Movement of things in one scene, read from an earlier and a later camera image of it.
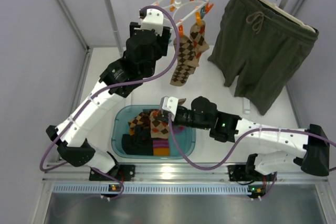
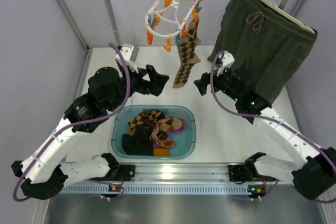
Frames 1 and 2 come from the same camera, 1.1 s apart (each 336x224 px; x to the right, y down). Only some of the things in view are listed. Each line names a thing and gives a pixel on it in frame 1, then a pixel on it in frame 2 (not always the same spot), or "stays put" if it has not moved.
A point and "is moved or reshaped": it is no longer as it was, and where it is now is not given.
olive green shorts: (263, 45) stays put
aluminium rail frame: (74, 179) stays put
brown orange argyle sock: (159, 128) is moved or reshaped
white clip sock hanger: (184, 1) is moved or reshaped
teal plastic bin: (121, 116) stays put
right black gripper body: (163, 115) to (210, 83)
